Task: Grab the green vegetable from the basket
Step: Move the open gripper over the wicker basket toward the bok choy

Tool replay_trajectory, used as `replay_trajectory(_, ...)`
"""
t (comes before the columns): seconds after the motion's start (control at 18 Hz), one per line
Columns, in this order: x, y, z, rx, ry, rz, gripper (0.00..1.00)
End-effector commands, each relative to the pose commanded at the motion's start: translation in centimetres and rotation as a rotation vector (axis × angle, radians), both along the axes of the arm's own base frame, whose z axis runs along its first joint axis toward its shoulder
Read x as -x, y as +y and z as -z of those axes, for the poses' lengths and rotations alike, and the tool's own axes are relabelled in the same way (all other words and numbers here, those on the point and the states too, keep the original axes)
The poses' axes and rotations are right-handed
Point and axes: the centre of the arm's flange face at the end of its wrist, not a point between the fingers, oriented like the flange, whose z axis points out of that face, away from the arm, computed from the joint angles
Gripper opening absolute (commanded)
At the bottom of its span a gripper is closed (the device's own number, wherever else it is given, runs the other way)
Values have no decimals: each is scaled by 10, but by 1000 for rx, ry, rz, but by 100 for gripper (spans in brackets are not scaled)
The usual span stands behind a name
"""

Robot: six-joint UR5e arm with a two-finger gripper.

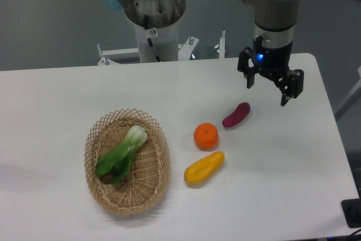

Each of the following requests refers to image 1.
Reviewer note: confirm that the purple sweet potato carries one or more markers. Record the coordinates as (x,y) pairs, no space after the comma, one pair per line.
(238,115)

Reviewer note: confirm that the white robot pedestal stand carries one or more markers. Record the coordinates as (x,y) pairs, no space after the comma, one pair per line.
(153,45)

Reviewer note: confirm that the white frame at right edge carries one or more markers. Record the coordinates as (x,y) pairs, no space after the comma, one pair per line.
(349,99)

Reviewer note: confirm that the yellow mango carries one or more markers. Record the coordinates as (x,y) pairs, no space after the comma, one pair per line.
(203,169)

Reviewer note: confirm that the orange tangerine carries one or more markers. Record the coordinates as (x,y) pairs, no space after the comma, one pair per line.
(205,136)

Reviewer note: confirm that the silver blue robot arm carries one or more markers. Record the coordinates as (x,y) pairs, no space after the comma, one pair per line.
(274,24)

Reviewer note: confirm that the woven wicker basket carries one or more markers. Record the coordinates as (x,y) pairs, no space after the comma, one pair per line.
(146,182)

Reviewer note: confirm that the black device at table edge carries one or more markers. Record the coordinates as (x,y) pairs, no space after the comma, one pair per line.
(351,210)

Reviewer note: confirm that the green bok choy vegetable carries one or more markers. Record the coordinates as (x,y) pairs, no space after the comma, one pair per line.
(118,161)

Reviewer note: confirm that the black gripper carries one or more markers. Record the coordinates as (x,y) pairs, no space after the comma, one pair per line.
(271,63)

